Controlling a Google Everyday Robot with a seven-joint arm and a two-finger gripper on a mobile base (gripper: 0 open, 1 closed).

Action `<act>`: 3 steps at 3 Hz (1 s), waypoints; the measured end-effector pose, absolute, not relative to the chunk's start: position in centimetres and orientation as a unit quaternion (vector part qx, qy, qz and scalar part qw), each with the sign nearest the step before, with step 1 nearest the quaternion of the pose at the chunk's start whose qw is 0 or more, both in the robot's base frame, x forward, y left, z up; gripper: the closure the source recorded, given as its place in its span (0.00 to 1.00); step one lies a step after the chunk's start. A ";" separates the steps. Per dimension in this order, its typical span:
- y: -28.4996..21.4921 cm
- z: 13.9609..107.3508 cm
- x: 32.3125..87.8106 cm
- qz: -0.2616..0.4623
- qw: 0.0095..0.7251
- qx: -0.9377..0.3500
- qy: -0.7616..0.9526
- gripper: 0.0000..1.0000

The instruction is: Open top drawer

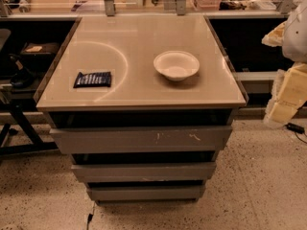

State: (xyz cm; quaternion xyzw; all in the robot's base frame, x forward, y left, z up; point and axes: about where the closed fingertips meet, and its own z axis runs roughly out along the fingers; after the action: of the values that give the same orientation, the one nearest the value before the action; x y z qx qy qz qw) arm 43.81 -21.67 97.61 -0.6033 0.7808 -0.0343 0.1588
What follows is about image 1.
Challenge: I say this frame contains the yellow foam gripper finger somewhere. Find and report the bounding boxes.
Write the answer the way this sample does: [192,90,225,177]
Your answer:
[263,63,307,128]
[262,22,285,47]

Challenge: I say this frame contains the grey top drawer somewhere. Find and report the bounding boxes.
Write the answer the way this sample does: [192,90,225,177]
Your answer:
[50,126,232,154]

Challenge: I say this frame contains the grey drawer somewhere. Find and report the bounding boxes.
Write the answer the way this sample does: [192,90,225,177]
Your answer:
[71,162,216,183]
[50,126,232,154]
[87,185,204,201]

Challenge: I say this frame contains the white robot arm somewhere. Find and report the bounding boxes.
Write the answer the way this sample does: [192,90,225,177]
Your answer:
[262,0,307,128]

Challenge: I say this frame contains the grey drawer cabinet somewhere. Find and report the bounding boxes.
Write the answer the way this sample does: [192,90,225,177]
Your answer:
[35,15,248,190]

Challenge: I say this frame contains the grey middle drawer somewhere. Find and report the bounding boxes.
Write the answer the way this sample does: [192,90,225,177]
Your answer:
[71,162,216,183]

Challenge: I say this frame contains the grey bottom drawer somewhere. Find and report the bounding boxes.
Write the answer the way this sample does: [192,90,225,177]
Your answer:
[87,185,204,201]

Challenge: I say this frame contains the black power adapter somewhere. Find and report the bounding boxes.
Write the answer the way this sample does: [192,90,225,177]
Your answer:
[286,123,305,134]

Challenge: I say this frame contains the white bowl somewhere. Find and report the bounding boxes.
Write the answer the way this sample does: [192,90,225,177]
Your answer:
[153,51,200,81]

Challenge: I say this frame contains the dark blue snack packet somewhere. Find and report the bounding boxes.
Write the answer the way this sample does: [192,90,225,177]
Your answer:
[74,72,111,88]

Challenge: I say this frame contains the dark box on shelf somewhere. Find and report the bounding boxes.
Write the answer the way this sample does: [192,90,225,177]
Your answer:
[20,42,59,62]

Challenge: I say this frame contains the black chair base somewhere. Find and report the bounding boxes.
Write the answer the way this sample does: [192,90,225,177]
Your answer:
[0,53,59,156]

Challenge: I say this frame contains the metal frame post right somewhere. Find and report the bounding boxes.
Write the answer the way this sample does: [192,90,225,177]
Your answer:
[276,0,294,14]

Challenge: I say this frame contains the metal frame post left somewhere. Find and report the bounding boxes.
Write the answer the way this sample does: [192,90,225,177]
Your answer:
[101,0,116,17]

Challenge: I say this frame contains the cable on floor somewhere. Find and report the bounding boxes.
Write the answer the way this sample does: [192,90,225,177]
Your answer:
[84,201,97,230]

